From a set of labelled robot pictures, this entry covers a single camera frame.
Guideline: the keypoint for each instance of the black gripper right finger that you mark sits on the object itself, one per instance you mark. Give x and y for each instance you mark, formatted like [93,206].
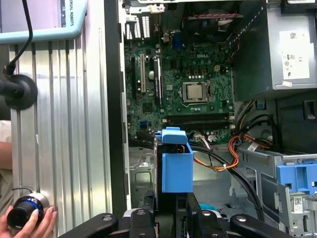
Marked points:
[208,223]

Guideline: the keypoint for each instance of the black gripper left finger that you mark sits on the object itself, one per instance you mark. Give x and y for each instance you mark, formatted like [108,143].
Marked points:
[141,223]

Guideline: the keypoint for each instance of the hard disk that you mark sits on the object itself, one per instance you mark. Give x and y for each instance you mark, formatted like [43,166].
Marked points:
[177,171]

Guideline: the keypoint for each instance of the metal disk bay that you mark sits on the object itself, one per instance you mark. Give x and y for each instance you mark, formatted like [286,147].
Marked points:
[141,178]

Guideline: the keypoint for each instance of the person's bare hand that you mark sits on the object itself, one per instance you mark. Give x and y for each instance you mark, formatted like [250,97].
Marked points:
[37,230]

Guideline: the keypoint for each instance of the black RAM slot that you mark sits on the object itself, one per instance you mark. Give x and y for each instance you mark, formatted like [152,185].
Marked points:
[198,127]
[198,123]

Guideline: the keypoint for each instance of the blue drive cage latch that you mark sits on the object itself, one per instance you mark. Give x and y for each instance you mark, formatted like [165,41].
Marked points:
[297,176]

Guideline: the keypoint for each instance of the black open PC case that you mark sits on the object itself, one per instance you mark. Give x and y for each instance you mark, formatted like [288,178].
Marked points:
[114,99]

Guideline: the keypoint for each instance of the CPU socket with metal cover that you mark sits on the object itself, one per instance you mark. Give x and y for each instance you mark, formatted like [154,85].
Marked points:
[207,91]

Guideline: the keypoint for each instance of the silver CPU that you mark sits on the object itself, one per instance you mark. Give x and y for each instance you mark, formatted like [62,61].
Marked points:
[195,92]

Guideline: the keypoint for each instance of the black expansion slot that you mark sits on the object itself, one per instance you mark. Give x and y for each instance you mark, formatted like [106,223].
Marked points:
[133,79]

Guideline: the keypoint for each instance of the white expansion slot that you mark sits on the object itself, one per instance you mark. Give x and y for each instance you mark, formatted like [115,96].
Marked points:
[142,74]

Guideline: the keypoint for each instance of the green motherboard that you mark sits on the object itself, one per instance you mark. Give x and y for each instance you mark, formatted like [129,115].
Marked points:
[178,67]

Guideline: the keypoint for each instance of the grey power supply unit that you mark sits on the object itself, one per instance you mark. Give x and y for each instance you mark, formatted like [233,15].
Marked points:
[260,62]

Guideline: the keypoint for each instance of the blue VGA port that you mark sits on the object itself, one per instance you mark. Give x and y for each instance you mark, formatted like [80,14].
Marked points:
[177,41]

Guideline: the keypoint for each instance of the black case fan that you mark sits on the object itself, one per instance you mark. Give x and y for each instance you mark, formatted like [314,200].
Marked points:
[210,27]

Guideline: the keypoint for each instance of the pale blue teach pendant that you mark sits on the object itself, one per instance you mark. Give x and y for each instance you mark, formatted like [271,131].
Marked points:
[37,37]

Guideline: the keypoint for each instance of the black round mount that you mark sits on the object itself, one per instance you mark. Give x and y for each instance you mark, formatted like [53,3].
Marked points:
[22,91]

